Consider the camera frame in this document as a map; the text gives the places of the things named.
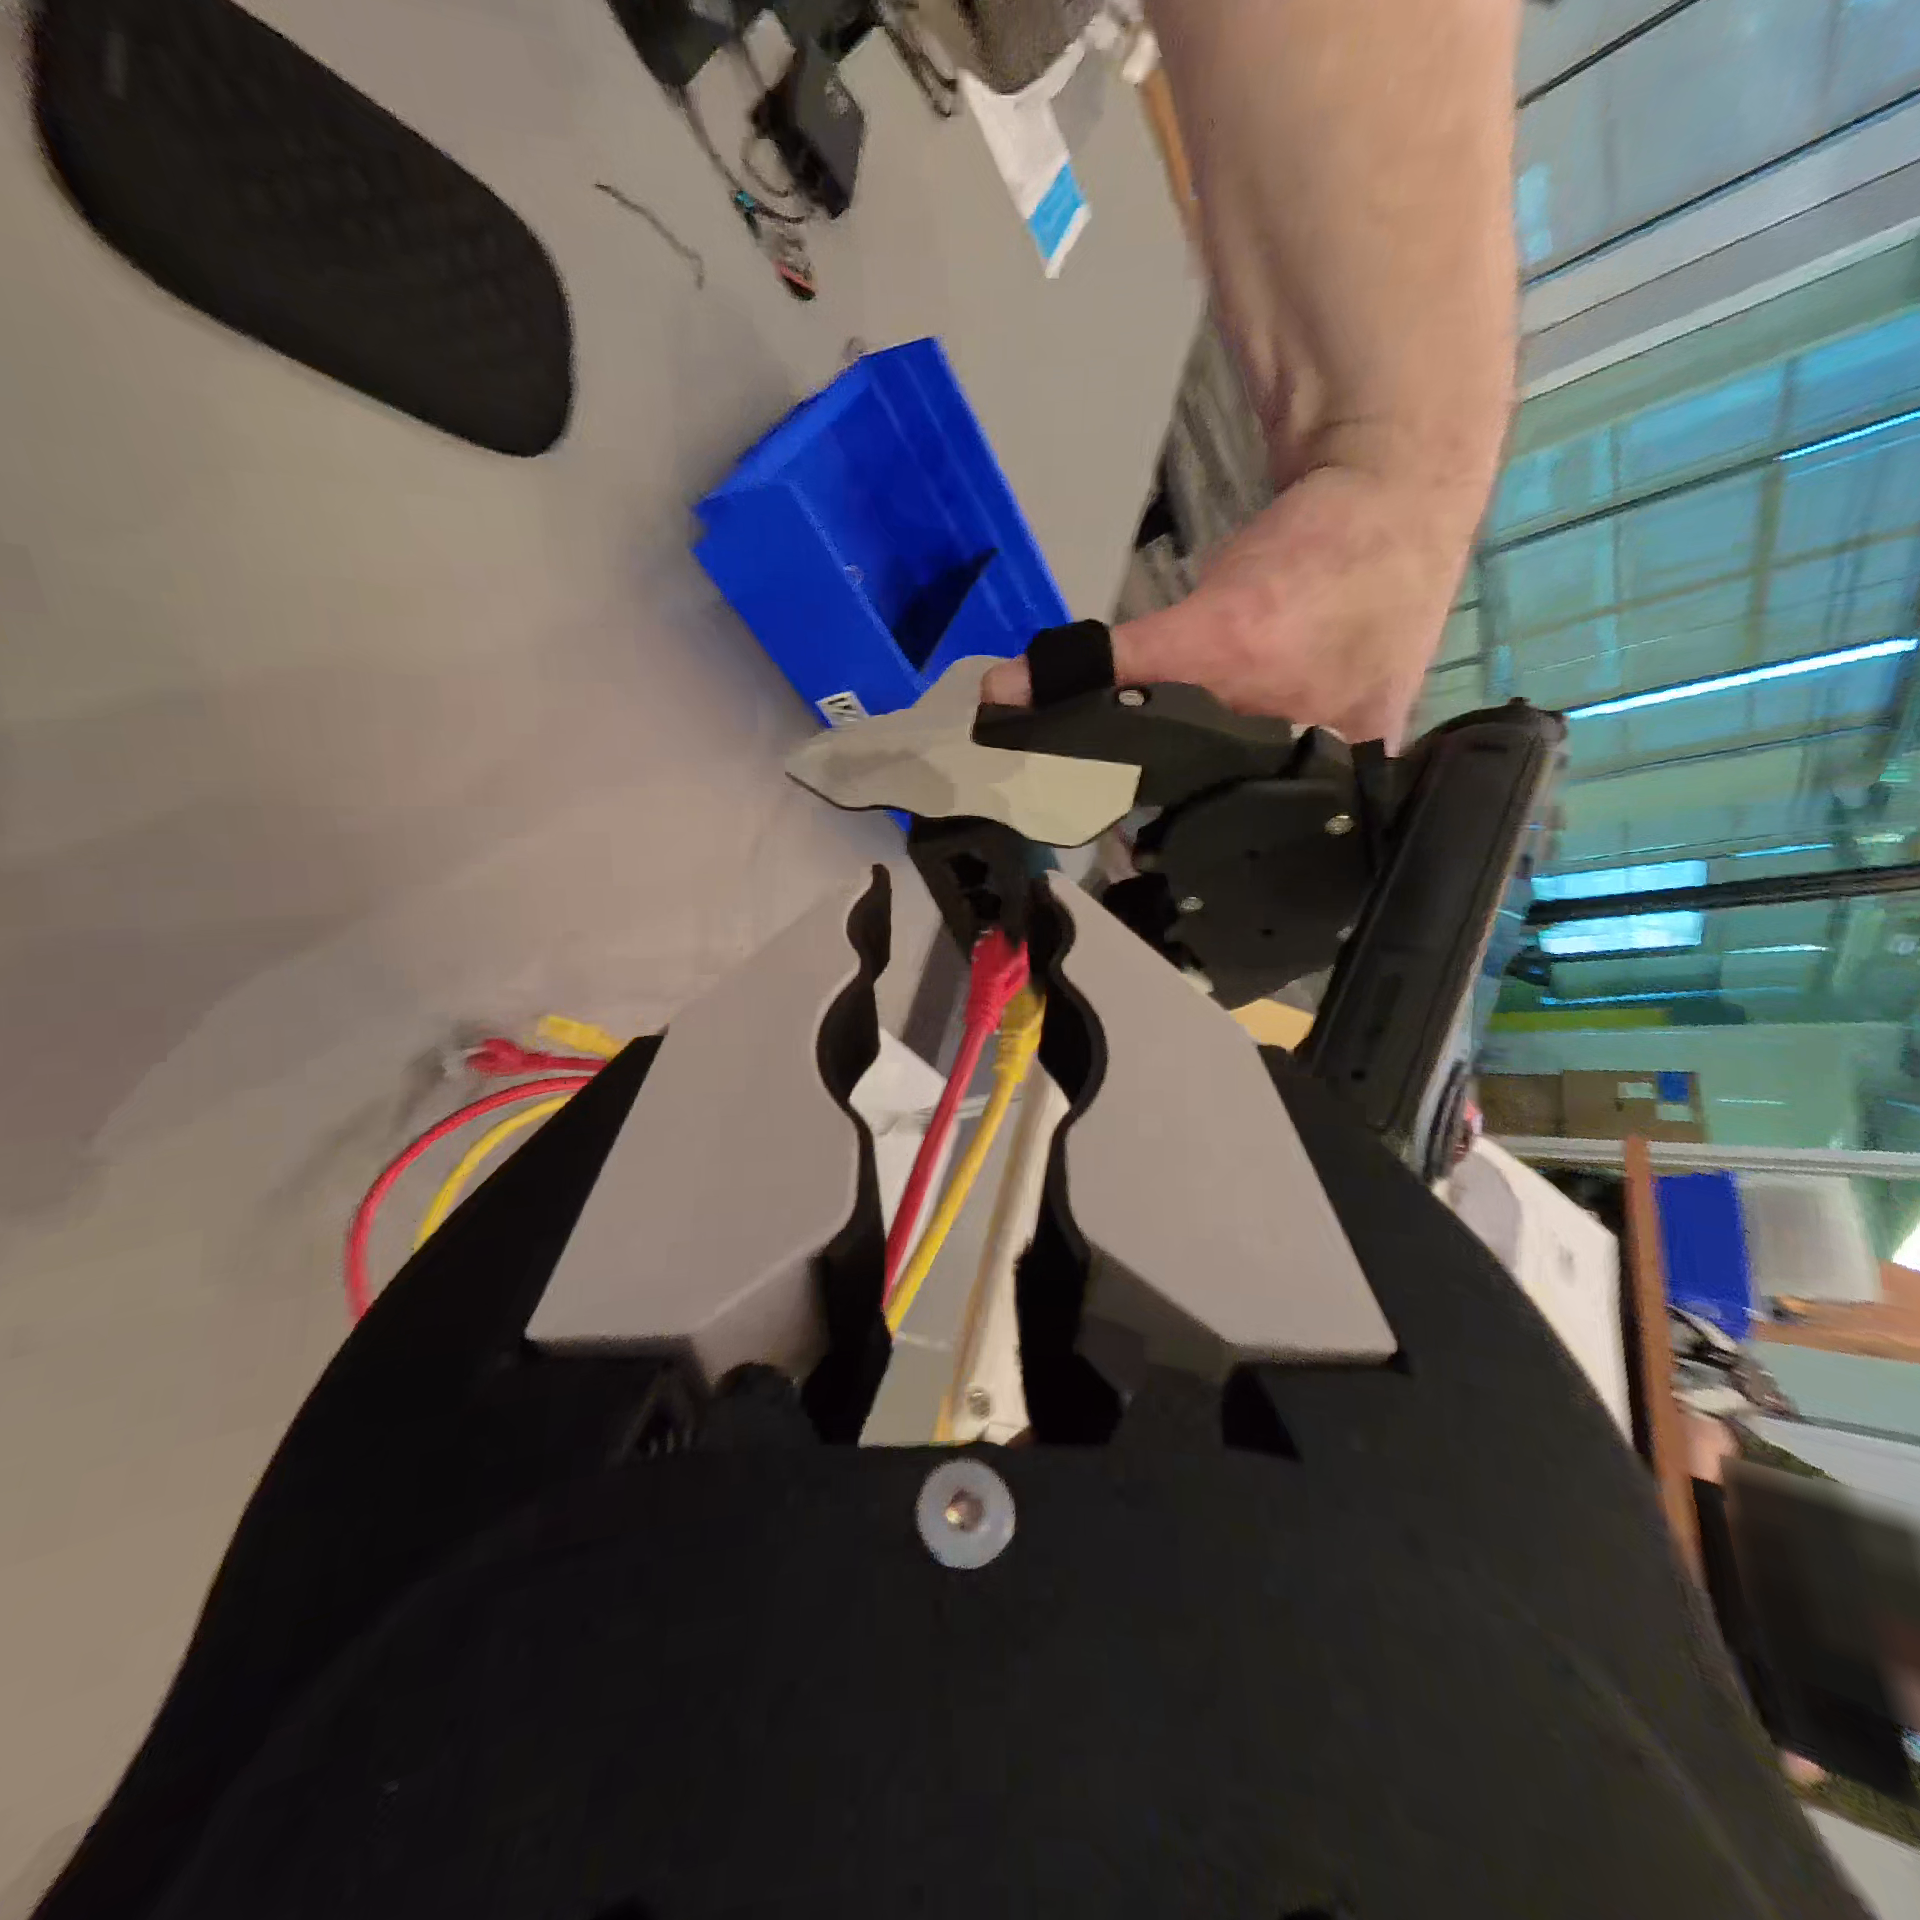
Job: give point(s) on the white blue paper sheet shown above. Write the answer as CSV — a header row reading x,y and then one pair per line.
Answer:
x,y
1037,166

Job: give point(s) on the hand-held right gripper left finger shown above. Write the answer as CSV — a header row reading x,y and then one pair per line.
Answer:
x,y
721,1184

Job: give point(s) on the white mounting plate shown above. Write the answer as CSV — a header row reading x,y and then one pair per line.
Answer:
x,y
905,1084

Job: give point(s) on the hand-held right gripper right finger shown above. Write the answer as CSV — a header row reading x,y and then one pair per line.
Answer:
x,y
1214,1201

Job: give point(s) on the person's left hand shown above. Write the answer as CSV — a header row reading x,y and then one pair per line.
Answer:
x,y
1319,599

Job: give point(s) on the black network switch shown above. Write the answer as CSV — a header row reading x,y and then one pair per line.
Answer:
x,y
961,879

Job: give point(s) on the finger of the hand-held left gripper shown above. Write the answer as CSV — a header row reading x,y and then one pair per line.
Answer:
x,y
961,774

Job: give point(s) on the blue plastic bin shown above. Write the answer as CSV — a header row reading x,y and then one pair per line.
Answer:
x,y
839,510

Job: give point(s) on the black electronic box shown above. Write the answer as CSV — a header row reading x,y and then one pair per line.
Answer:
x,y
819,128

